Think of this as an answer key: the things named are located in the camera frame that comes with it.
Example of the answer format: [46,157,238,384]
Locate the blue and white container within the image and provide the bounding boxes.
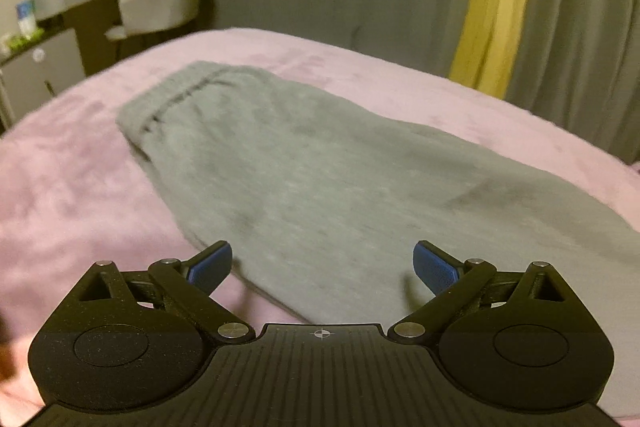
[15,1,39,36]

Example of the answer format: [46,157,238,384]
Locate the white upholstered chair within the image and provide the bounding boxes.
[104,0,211,60]

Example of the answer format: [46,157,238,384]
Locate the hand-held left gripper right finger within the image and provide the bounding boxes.
[389,241,577,345]

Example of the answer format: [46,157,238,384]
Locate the pink bed blanket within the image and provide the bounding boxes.
[0,26,640,423]

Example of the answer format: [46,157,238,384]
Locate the grey pants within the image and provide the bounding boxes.
[116,61,640,420]

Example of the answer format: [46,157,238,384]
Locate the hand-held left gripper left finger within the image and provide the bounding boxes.
[64,241,255,344]

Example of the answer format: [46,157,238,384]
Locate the curved vanity desk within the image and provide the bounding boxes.
[0,0,211,130]

